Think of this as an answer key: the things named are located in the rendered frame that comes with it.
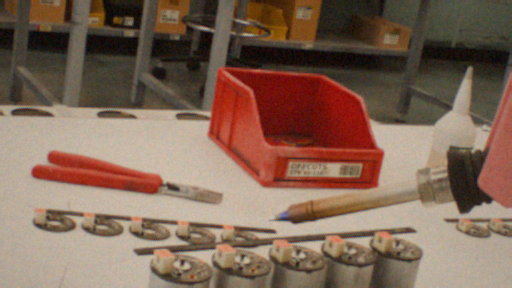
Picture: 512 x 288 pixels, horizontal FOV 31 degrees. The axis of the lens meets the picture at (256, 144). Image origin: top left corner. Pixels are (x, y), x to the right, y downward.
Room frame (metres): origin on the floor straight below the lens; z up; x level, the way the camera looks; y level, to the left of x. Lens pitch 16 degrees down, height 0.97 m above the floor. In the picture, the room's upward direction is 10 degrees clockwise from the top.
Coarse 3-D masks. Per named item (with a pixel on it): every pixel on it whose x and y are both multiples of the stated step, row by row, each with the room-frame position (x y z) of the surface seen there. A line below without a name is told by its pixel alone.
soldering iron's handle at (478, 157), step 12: (456, 156) 0.33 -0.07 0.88; (468, 156) 0.33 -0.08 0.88; (480, 156) 0.33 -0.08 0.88; (456, 168) 0.33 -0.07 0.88; (468, 168) 0.33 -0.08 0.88; (480, 168) 0.32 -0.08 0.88; (456, 180) 0.32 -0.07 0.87; (468, 180) 0.32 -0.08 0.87; (456, 192) 0.32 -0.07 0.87; (468, 192) 0.32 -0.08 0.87; (480, 192) 0.32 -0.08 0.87; (456, 204) 0.32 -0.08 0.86; (468, 204) 0.32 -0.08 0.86; (480, 204) 0.33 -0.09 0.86
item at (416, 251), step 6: (372, 240) 0.41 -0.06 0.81; (402, 240) 0.41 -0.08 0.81; (372, 246) 0.40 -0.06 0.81; (408, 246) 0.41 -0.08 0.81; (414, 246) 0.41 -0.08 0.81; (378, 252) 0.39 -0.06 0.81; (384, 252) 0.39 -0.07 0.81; (390, 252) 0.39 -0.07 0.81; (396, 252) 0.39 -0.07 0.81; (402, 252) 0.40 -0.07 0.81; (414, 252) 0.40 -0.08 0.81; (420, 252) 0.40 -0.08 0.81; (396, 258) 0.39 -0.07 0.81; (402, 258) 0.39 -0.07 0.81; (408, 258) 0.39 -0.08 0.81; (414, 258) 0.39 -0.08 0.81; (420, 258) 0.40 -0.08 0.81
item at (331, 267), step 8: (352, 248) 0.39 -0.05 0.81; (328, 264) 0.38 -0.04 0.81; (336, 264) 0.38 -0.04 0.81; (344, 264) 0.37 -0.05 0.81; (328, 272) 0.38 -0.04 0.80; (336, 272) 0.38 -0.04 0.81; (344, 272) 0.37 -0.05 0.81; (352, 272) 0.37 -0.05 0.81; (360, 272) 0.38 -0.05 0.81; (368, 272) 0.38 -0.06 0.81; (328, 280) 0.38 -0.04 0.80; (336, 280) 0.38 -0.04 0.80; (344, 280) 0.37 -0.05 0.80; (352, 280) 0.37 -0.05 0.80; (360, 280) 0.38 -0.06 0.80; (368, 280) 0.38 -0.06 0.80
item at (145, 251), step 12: (396, 228) 0.43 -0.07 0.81; (408, 228) 0.43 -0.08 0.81; (240, 240) 0.38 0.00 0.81; (252, 240) 0.38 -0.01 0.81; (264, 240) 0.38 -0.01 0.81; (276, 240) 0.38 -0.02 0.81; (288, 240) 0.39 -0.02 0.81; (300, 240) 0.39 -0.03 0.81; (312, 240) 0.39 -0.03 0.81; (324, 240) 0.40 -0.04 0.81; (144, 252) 0.35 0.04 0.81
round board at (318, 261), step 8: (304, 248) 0.38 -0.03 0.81; (272, 256) 0.37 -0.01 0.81; (312, 256) 0.37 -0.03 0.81; (320, 256) 0.38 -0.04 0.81; (280, 264) 0.36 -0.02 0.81; (288, 264) 0.36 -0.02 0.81; (296, 264) 0.36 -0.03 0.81; (304, 264) 0.36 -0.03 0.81; (312, 264) 0.37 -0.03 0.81; (320, 264) 0.37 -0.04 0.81
